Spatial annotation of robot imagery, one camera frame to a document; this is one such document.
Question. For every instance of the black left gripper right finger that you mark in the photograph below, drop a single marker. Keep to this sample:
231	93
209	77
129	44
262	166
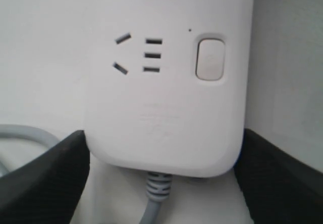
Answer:
277	188

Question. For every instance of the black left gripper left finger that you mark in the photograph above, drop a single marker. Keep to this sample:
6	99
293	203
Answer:
47	189

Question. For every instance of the white five-outlet power strip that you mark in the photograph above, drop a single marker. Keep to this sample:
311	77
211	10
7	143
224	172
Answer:
167	84

